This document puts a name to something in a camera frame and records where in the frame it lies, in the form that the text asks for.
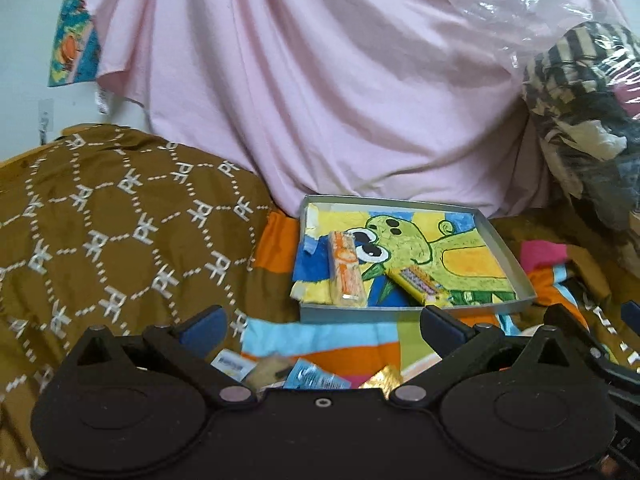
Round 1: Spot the navy blue stick snack packet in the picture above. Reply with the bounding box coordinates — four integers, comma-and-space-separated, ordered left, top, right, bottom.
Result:
210, 349, 257, 382

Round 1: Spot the yellow candy bar packet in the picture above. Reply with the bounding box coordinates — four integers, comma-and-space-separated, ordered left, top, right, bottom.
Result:
386, 266, 452, 308

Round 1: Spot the gold foil snack packet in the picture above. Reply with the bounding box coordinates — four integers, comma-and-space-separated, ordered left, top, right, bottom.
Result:
359, 365, 404, 396

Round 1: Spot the round cake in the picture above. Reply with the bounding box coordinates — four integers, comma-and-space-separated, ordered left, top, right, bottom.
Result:
243, 354, 295, 392

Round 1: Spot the light blue snack packet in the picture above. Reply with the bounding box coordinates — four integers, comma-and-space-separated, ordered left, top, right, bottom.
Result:
283, 359, 352, 390

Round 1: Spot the orange bread bar packet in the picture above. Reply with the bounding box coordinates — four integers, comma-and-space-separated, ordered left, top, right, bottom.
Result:
328, 231, 368, 308

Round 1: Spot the grey tray with frog drawing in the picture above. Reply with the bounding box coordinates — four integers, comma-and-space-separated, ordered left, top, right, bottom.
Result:
291, 195, 536, 323

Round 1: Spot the brown PF patterned quilt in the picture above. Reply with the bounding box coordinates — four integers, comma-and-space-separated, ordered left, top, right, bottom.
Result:
1, 125, 272, 479

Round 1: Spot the plastic bag of clothes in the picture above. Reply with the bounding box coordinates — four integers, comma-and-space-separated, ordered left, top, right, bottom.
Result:
522, 19, 640, 281

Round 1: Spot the pink hanging sheet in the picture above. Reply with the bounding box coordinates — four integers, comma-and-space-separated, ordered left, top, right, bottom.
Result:
87, 0, 549, 216

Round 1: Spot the white wall socket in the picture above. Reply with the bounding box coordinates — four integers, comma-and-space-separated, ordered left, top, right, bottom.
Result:
38, 99, 54, 145

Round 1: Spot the cartoon anime wall poster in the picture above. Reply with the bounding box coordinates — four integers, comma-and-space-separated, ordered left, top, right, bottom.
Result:
48, 0, 101, 88

